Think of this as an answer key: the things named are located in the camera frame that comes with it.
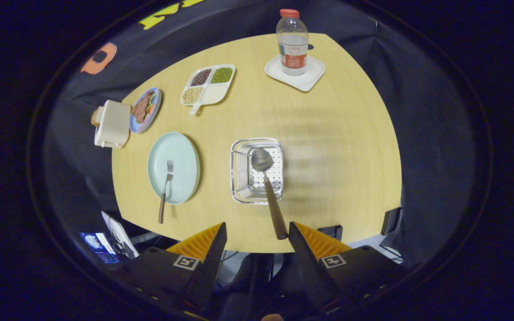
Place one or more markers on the clear bottle with red cap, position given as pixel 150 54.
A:
pixel 292 49

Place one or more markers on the toasted bread slice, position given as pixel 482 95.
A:
pixel 96 117

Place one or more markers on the white toaster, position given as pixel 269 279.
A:
pixel 113 125

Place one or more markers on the black table clamp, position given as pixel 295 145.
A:
pixel 391 223
pixel 333 232

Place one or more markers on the person's dark clothing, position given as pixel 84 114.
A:
pixel 243 285

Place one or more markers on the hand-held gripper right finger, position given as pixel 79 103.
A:
pixel 306 263

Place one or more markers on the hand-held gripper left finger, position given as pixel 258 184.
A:
pixel 210 263

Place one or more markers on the white square coaster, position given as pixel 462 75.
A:
pixel 304 80

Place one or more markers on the lit laptop screen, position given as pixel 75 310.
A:
pixel 98 247

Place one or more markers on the blue plate with food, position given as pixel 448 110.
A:
pixel 143 109

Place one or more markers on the pale green plate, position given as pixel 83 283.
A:
pixel 181 178

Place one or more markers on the white divided dish with beans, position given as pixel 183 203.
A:
pixel 212 91

